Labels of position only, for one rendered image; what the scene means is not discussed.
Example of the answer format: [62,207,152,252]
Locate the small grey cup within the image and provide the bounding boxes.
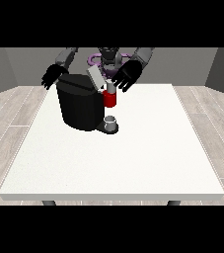
[103,115,118,131]

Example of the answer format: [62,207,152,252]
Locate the black coffee machine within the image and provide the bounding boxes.
[55,72,119,134]

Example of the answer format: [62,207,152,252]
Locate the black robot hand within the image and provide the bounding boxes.
[111,59,144,94]
[40,63,70,91]

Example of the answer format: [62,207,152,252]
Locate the red pod holder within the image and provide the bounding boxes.
[102,90,118,109]

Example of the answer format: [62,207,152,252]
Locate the small grey coffee pod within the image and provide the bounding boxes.
[105,78,116,94]

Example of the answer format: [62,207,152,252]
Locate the grey robot trunk purple rings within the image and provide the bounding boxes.
[87,47,133,79]

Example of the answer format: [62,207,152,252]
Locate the pale grey machine lid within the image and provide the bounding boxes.
[86,64,107,91]

